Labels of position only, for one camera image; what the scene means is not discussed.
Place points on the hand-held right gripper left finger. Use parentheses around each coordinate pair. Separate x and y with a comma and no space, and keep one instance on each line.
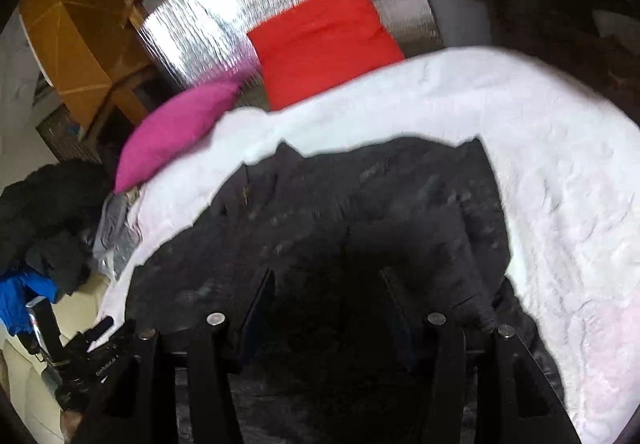
(255,319)

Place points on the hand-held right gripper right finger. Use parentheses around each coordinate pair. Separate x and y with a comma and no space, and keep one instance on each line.
(400,319)

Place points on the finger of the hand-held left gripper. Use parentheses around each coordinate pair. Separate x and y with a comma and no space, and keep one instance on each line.
(101,331)

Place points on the black jacket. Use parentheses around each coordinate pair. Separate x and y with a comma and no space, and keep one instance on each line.
(350,204)

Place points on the dark grey garment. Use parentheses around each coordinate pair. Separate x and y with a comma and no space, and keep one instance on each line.
(57,264)

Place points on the blue garment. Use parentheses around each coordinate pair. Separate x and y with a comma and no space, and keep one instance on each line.
(15,299)

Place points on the black coat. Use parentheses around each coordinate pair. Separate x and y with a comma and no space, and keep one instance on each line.
(45,204)

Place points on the brown woven cabinet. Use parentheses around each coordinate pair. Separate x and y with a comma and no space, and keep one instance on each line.
(65,134)

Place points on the pink pillow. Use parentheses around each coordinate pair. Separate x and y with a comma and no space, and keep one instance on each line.
(170,134)

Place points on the white blanket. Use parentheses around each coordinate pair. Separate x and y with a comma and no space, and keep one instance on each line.
(550,149)

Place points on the red pillow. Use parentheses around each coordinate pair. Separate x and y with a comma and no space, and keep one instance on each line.
(320,39)

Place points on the silver foil board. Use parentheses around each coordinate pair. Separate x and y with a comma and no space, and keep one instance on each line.
(210,24)

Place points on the orange wooden pillar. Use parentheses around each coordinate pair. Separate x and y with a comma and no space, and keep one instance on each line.
(70,24)

